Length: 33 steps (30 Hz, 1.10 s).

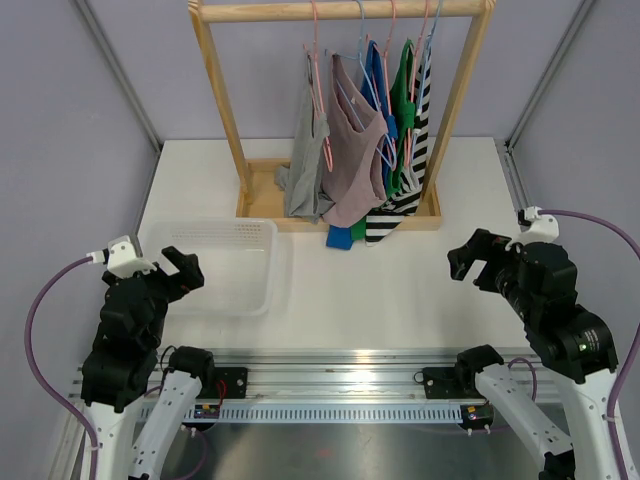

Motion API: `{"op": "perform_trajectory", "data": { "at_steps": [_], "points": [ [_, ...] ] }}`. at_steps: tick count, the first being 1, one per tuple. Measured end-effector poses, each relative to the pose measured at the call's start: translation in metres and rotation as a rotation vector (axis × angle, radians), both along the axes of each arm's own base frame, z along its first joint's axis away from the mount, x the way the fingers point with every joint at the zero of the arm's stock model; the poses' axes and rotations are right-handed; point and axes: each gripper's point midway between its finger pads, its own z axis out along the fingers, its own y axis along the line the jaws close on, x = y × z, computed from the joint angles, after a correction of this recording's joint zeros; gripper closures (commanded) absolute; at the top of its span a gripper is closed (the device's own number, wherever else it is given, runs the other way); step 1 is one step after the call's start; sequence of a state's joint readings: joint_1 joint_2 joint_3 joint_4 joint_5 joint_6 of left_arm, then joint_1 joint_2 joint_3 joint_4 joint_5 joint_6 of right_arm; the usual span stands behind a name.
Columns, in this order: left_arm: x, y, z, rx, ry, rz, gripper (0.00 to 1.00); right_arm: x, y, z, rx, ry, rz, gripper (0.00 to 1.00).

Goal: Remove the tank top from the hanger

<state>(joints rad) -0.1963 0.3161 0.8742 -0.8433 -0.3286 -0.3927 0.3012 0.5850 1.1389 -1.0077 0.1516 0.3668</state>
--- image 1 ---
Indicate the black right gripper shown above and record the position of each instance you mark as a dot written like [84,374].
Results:
[480,242]

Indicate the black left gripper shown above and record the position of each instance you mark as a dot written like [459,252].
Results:
[188,276]

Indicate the black white striped tank top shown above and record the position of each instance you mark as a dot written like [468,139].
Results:
[407,183]

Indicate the pink hanger with green top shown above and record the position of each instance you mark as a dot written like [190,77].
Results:
[416,51]

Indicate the green tank top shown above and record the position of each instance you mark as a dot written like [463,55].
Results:
[359,229]

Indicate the light blue hanger with striped top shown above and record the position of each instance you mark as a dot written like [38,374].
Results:
[422,97]

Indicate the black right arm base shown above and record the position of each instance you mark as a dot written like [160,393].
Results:
[458,382]

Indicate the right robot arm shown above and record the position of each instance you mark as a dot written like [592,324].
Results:
[538,281]

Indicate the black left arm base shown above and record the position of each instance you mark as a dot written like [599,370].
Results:
[230,382]

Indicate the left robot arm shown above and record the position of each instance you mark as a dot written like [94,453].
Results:
[130,329]

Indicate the mauve tank top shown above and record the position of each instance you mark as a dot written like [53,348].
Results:
[357,132]

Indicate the blue tank top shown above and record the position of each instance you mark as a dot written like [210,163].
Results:
[363,132]

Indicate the grey tank top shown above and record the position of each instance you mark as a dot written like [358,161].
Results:
[301,180]

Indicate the translucent white plastic basket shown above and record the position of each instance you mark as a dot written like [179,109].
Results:
[236,256]

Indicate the wooden clothes rack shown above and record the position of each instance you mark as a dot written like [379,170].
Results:
[258,196]

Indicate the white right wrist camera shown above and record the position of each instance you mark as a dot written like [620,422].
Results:
[536,226]

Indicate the aluminium frame post right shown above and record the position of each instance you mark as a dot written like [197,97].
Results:
[573,29]

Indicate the aluminium frame post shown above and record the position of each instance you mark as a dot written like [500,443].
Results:
[573,29]
[97,34]

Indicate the aluminium mounting rail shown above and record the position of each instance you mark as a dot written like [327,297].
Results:
[334,376]

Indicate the white slotted cable duct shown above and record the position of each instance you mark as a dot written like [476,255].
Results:
[326,414]

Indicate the aluminium frame post left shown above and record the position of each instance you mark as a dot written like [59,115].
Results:
[97,34]

